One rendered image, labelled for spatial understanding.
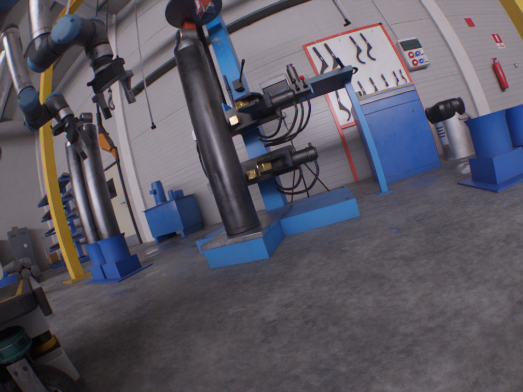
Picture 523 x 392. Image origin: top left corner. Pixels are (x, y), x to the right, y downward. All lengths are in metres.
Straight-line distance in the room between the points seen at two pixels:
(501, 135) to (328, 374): 1.34
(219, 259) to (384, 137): 1.93
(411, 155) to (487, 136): 1.28
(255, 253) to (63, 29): 1.23
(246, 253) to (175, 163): 3.59
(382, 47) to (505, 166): 3.13
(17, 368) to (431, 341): 0.74
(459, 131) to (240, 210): 2.47
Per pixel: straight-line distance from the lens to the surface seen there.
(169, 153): 4.72
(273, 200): 2.07
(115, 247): 2.16
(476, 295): 0.59
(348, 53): 3.99
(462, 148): 2.90
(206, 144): 1.34
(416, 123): 2.59
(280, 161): 1.54
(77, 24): 0.77
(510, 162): 1.48
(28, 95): 1.08
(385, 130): 2.48
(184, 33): 1.78
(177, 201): 3.79
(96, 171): 2.27
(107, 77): 0.81
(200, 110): 1.40
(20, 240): 10.91
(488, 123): 1.42
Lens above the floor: 0.36
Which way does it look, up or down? 2 degrees down
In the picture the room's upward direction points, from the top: 18 degrees counter-clockwise
